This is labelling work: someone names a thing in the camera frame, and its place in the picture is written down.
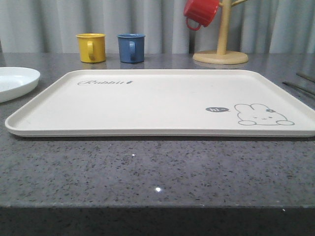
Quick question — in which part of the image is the cream rabbit serving tray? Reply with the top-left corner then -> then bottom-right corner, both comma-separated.
5,69 -> 315,137

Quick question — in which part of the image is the blue enamel mug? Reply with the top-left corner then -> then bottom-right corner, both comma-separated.
117,33 -> 145,63

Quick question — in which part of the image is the white round plate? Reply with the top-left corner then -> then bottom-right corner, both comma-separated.
0,67 -> 40,103

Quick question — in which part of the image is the silver metal chopstick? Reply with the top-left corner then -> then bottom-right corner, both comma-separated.
296,72 -> 315,83

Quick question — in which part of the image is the silver metal fork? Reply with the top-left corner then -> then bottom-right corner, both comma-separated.
282,82 -> 315,100

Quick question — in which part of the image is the grey curtain backdrop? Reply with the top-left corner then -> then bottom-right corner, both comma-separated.
0,0 -> 315,54

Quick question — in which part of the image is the wooden mug tree stand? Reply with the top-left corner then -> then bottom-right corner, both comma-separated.
192,0 -> 249,64

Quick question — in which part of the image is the yellow enamel mug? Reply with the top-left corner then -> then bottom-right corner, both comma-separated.
76,33 -> 106,63

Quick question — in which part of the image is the red ribbed mug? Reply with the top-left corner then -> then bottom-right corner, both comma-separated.
184,0 -> 220,31

